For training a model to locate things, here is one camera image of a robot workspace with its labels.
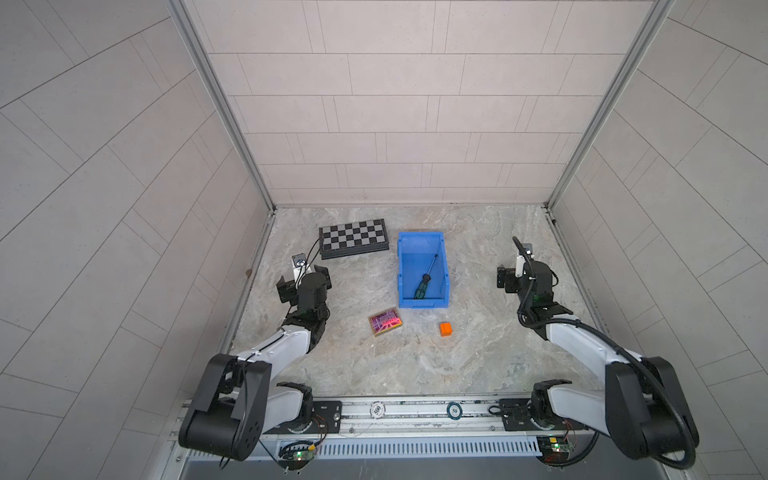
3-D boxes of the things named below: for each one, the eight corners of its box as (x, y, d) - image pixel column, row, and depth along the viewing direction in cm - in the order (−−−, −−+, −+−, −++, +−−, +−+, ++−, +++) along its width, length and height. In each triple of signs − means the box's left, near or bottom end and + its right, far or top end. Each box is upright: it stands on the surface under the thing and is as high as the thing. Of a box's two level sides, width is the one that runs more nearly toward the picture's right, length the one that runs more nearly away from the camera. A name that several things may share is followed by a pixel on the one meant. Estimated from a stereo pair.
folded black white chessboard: (322, 261, 102) (319, 254, 99) (321, 233, 110) (319, 226, 107) (390, 250, 105) (390, 244, 102) (384, 224, 113) (384, 217, 110)
